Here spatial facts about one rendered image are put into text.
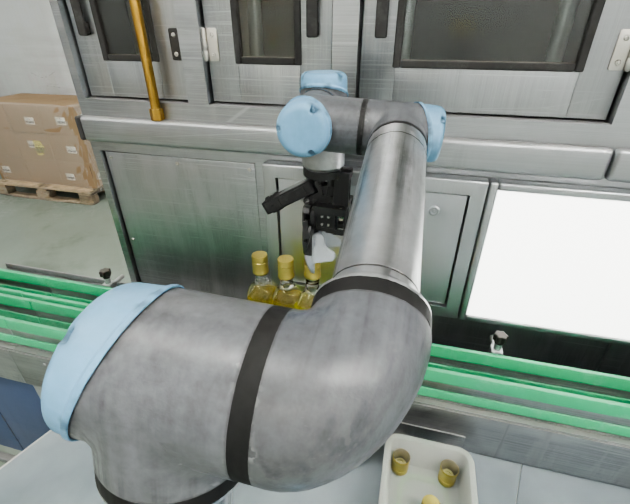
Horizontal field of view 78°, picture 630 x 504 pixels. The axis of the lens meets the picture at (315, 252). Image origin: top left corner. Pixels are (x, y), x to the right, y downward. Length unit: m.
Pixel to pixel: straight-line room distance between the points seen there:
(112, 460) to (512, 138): 0.77
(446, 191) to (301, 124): 0.39
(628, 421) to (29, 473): 1.23
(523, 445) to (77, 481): 0.94
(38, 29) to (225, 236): 4.59
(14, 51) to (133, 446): 5.58
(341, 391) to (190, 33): 0.81
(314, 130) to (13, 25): 5.26
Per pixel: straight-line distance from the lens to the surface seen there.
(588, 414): 0.98
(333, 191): 0.70
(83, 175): 4.57
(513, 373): 0.99
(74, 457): 1.11
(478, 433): 0.98
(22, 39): 5.64
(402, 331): 0.26
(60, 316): 1.21
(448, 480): 0.94
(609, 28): 0.86
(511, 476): 1.04
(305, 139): 0.53
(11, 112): 4.89
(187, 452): 0.26
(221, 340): 0.24
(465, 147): 0.81
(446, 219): 0.86
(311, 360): 0.23
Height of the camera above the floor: 1.58
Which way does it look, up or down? 31 degrees down
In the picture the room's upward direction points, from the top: straight up
